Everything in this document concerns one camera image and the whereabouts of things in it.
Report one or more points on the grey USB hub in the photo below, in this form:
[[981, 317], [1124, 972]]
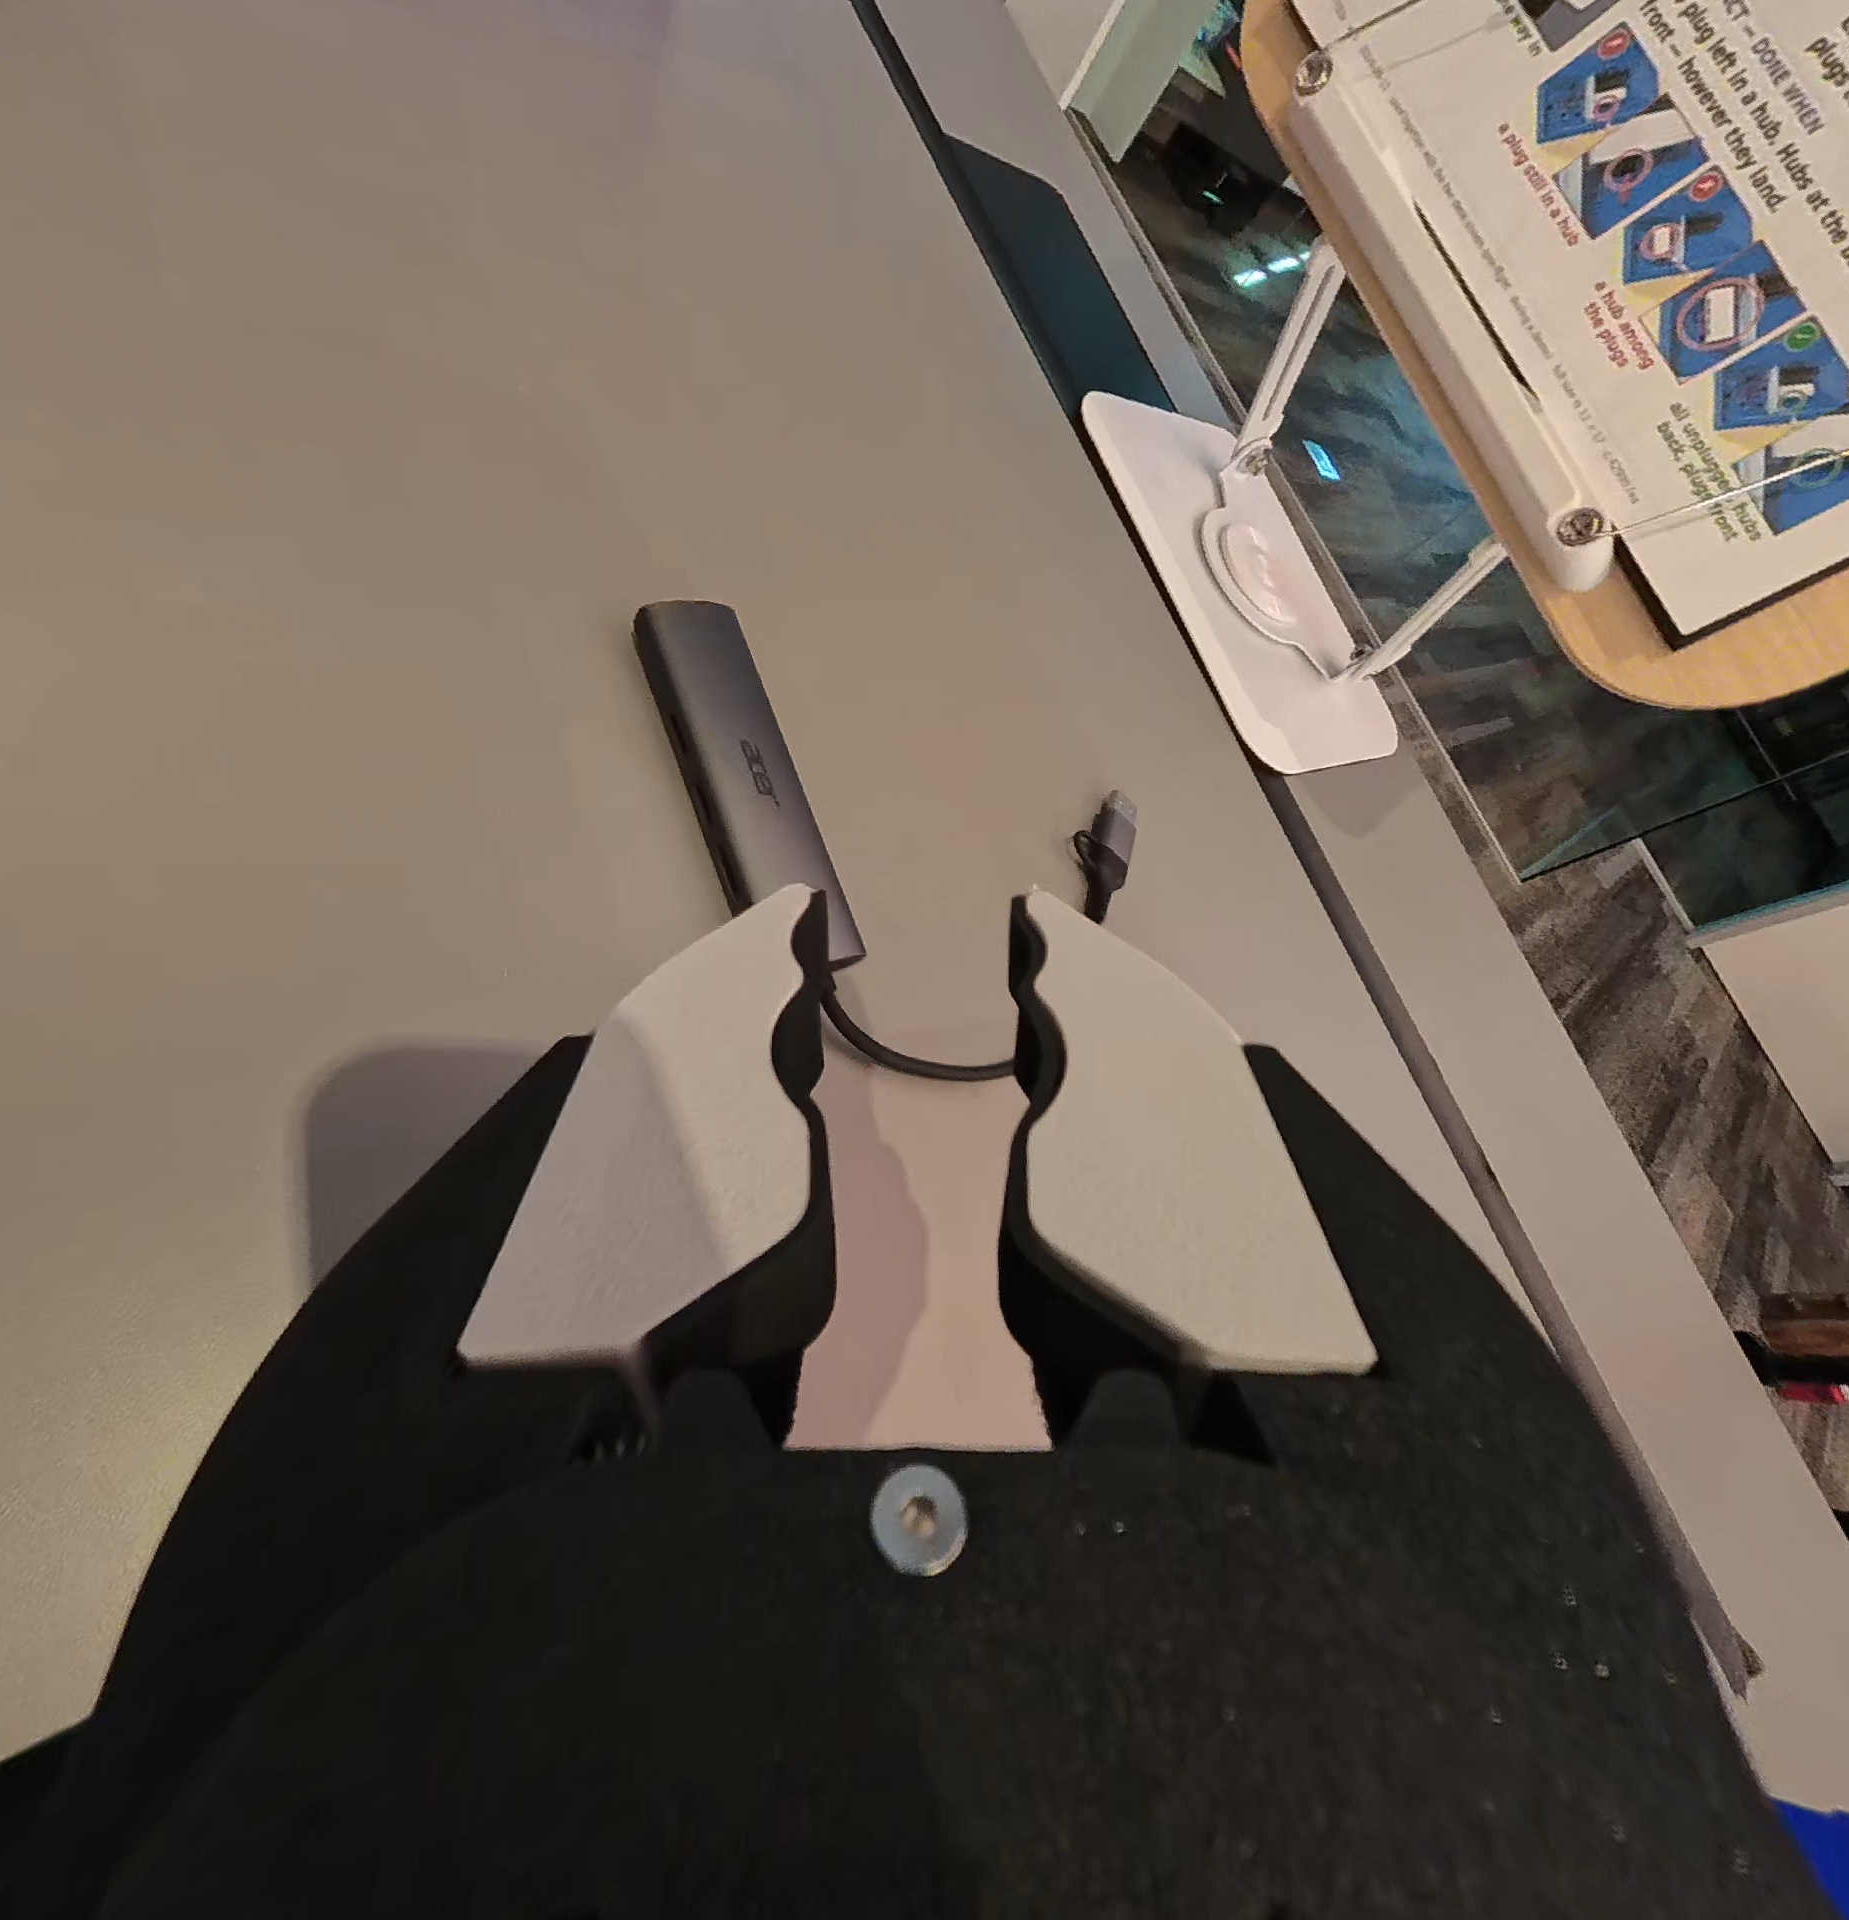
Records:
[[729, 721]]

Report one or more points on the grey desk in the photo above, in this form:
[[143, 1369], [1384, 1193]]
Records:
[[340, 449]]

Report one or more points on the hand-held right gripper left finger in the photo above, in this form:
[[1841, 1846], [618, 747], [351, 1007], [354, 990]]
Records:
[[669, 1185]]

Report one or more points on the instruction sheet on stand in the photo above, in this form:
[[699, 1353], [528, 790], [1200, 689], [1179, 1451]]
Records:
[[1690, 660]]

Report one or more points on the printed instruction sheet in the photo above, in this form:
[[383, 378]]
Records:
[[1736, 225]]

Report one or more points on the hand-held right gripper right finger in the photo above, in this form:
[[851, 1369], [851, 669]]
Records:
[[1179, 1200]]

